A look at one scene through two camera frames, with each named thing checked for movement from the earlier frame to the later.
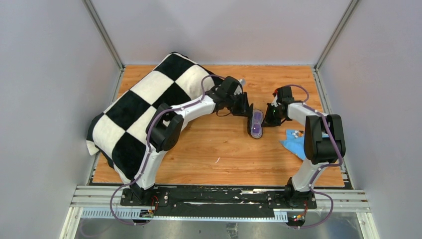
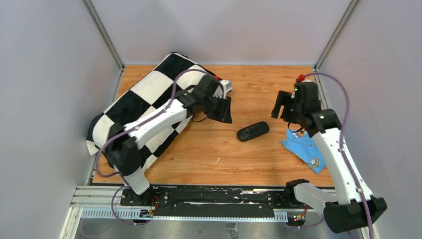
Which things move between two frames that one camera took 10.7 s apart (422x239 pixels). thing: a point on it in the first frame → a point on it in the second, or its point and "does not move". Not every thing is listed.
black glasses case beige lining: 255,124 → 253,131
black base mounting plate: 215,201 does not move
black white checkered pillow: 118,133 does not move
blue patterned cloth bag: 294,141 does not move
